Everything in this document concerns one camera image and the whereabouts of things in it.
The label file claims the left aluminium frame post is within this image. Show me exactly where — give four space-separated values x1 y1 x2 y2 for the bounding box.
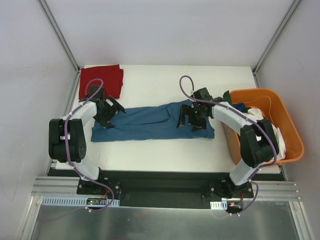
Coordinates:
37 0 80 72

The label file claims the teal blue t shirt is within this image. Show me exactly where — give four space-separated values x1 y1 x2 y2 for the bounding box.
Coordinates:
91 99 215 143

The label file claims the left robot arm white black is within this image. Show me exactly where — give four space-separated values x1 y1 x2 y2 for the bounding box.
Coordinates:
48 85 125 195

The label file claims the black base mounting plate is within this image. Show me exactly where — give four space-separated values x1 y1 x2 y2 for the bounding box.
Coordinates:
76 170 254 209

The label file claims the orange plastic basket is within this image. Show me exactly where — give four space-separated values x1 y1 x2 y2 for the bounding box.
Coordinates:
230 88 305 165

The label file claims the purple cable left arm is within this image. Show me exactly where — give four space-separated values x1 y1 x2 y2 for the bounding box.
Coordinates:
64 78 115 213

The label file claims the folded red t shirt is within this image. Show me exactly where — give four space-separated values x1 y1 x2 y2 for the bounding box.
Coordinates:
78 64 124 99

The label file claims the left white cable duct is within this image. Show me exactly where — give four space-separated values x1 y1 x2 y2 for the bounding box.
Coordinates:
42 196 120 208

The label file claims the white cable duct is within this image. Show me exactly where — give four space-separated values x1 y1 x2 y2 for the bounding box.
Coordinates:
210 200 228 211
42 196 120 208

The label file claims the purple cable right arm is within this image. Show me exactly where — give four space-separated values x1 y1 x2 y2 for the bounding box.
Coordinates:
179 75 279 216

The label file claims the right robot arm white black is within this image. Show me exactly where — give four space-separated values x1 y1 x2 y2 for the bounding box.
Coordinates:
177 87 279 199

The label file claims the right white cable duct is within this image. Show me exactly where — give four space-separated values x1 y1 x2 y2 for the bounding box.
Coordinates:
210 200 228 211

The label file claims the right aluminium frame post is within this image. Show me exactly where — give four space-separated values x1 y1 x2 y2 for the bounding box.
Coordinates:
252 0 303 75

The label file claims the aluminium front rail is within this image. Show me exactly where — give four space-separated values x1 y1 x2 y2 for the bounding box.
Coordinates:
31 176 303 202

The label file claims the royal blue t shirt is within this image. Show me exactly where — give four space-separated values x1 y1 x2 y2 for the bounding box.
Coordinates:
232 102 250 113

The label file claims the aluminium frame post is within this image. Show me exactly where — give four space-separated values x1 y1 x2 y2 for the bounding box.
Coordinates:
252 0 303 75
37 0 80 72

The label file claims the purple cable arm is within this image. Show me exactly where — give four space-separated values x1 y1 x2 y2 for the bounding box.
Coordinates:
64 78 115 213
179 75 279 216

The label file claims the white t shirt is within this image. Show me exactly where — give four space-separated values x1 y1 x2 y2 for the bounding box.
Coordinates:
247 108 287 161

